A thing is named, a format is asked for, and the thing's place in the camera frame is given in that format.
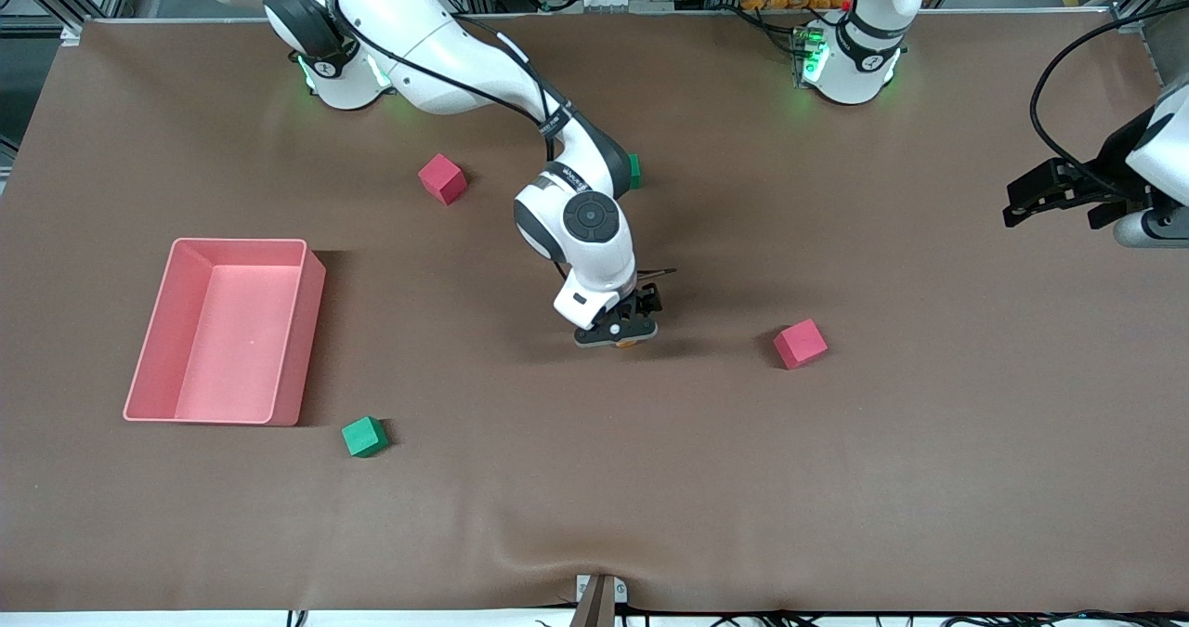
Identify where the brown table mat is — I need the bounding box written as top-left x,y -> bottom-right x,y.
0,9 -> 1189,614

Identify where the pink foam cube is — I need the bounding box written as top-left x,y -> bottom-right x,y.
773,319 -> 830,371
417,153 -> 468,206

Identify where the white terminal strip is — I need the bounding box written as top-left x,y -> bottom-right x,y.
542,0 -> 675,12

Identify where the pink plastic bin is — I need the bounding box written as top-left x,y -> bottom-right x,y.
124,238 -> 327,426

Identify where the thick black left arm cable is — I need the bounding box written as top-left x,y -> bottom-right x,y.
1029,3 -> 1189,191

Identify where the aluminium frame rail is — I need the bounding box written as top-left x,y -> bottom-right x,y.
1105,0 -> 1189,85

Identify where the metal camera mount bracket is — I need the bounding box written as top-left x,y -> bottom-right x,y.
568,573 -> 629,627

